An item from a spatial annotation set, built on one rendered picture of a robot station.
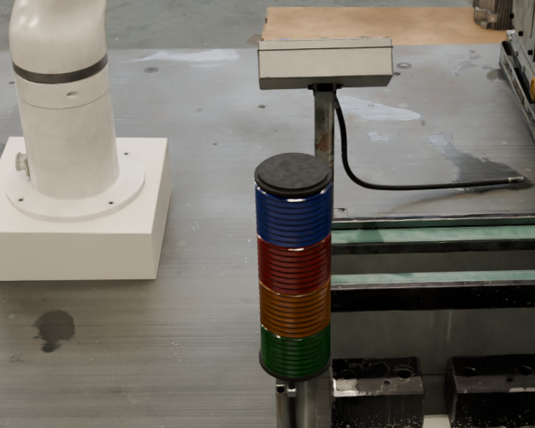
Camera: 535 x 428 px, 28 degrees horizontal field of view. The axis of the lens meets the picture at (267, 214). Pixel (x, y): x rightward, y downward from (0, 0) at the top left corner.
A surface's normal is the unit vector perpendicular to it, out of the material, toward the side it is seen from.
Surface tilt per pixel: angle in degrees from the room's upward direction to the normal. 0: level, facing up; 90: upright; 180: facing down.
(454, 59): 0
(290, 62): 52
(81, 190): 93
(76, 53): 89
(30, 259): 90
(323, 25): 0
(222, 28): 0
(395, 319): 90
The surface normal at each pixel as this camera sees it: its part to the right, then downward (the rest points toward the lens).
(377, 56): -0.01, -0.08
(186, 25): -0.03, -0.84
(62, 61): 0.22, 0.55
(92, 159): 0.62, 0.45
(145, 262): -0.02, 0.55
